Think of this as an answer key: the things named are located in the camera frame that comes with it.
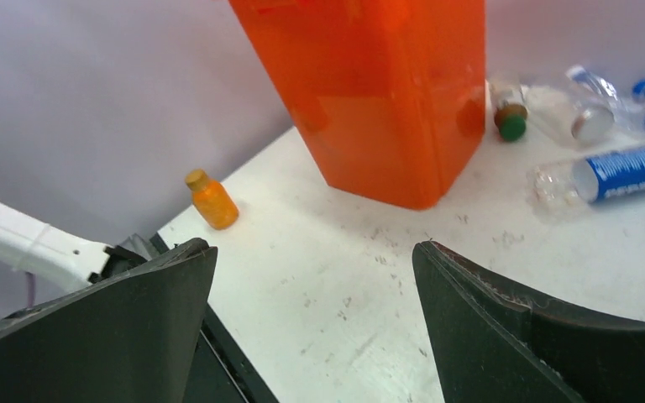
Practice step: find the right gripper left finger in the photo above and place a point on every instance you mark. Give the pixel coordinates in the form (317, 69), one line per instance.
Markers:
(130, 338)

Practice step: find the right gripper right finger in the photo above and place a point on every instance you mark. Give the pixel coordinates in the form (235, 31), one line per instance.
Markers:
(497, 340)

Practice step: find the small orange juice bottle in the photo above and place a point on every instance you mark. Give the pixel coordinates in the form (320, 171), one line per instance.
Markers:
(211, 200)

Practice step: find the blue cap pepsi bottle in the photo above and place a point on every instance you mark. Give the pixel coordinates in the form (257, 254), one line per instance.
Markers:
(561, 187)

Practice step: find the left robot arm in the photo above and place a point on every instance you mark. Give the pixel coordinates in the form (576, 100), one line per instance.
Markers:
(71, 262)

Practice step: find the orange plastic bin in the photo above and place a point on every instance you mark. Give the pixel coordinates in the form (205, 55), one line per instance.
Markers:
(388, 96)

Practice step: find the clear crushed bottle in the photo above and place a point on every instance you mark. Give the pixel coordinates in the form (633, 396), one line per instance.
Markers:
(568, 108)

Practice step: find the green cap brown bottle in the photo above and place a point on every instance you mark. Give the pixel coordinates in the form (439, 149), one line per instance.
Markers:
(509, 107)

